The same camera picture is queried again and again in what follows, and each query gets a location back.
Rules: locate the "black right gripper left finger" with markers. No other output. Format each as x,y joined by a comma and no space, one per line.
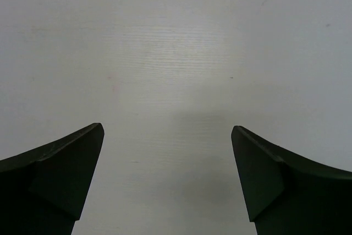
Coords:
43,190

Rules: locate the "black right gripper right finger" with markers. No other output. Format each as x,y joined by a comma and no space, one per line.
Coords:
286,193

